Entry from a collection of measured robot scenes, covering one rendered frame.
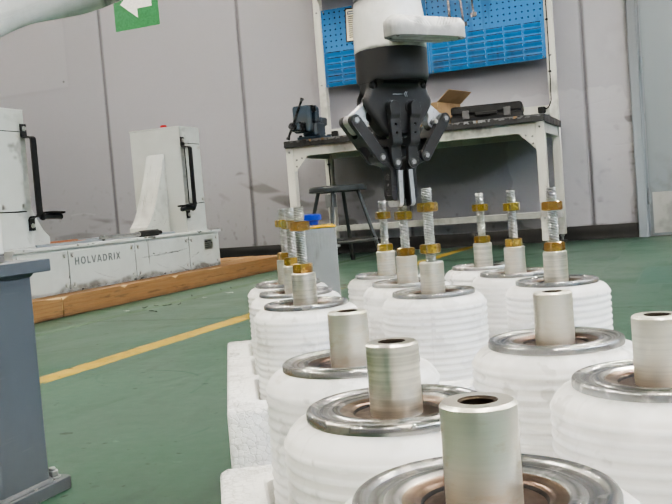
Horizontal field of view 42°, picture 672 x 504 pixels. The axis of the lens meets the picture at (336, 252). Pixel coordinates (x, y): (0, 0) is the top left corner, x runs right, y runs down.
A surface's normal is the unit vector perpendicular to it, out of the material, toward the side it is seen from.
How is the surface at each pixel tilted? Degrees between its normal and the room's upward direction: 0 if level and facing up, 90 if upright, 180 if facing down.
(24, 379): 90
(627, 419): 57
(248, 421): 90
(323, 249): 90
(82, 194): 90
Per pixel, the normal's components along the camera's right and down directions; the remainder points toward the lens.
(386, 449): -0.19, -0.69
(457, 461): -0.74, 0.09
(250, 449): 0.12, 0.04
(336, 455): -0.51, -0.46
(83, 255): 0.92, -0.05
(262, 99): -0.37, 0.07
